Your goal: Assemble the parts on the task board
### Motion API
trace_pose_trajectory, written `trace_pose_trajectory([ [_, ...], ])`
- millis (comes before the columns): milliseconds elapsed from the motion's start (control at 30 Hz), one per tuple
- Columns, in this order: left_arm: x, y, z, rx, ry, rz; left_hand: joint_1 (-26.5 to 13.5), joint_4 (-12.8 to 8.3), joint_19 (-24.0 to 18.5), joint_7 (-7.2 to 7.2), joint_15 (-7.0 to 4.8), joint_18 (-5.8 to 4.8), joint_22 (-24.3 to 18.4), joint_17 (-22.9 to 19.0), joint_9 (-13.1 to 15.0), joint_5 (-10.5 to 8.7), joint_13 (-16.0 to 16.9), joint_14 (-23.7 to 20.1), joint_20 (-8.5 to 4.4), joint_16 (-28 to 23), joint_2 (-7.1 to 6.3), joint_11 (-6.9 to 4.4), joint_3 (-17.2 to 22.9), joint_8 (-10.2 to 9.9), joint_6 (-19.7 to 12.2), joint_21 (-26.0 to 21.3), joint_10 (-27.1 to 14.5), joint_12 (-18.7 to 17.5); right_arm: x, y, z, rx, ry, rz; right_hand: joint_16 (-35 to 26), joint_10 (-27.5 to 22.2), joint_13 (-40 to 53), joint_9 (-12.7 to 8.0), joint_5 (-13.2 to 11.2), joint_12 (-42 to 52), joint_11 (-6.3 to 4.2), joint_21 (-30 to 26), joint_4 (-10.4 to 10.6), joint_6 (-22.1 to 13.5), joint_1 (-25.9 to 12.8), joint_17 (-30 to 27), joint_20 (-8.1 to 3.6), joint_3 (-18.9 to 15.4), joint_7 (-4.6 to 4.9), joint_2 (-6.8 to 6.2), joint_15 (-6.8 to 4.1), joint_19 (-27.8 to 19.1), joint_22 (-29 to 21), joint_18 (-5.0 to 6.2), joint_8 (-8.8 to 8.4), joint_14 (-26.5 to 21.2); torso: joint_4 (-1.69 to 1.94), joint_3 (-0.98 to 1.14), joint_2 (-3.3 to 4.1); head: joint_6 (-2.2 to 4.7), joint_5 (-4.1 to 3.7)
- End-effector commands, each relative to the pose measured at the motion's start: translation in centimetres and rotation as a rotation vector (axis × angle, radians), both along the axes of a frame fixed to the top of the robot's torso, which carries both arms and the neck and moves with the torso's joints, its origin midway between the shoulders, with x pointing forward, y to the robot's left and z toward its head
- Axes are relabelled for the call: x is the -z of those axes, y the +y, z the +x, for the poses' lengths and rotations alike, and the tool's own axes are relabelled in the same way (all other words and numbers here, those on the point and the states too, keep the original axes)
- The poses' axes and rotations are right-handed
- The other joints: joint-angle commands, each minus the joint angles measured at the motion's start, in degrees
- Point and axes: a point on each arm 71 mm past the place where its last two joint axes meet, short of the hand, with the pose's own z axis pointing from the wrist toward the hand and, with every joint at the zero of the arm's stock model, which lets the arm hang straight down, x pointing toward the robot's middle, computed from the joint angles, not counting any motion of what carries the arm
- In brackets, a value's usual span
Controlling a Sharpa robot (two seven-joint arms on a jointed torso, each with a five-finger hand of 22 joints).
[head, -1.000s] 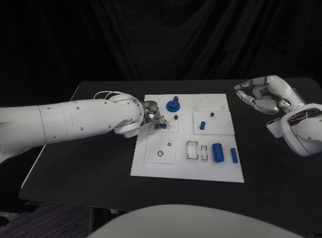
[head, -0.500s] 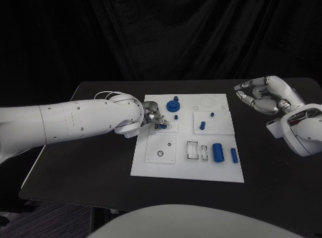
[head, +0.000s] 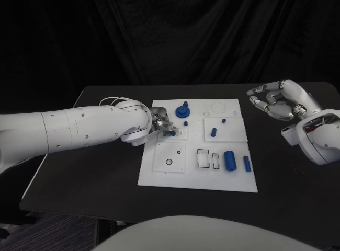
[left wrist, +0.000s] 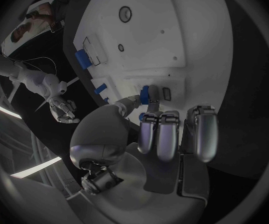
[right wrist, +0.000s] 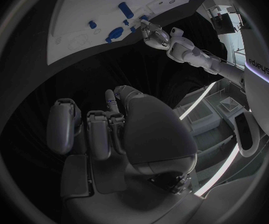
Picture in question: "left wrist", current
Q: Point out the white task board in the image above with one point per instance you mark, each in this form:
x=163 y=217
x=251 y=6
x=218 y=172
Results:
x=153 y=56

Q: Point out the blue plug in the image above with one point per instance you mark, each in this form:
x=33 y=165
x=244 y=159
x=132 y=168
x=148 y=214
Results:
x=145 y=95

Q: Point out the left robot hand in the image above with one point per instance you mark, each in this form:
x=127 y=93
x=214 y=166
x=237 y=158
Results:
x=106 y=134

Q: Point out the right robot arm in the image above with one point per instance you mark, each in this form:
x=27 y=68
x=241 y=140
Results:
x=36 y=80

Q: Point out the large blue cylinder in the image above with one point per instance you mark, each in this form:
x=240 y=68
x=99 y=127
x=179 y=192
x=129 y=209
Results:
x=83 y=58

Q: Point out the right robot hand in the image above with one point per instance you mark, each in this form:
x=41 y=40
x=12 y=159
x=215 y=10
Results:
x=63 y=110

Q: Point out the person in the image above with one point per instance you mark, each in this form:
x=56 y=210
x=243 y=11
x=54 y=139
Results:
x=17 y=34

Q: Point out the short blue peg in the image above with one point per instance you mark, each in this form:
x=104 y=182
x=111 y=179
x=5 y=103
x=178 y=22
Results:
x=141 y=116
x=106 y=99

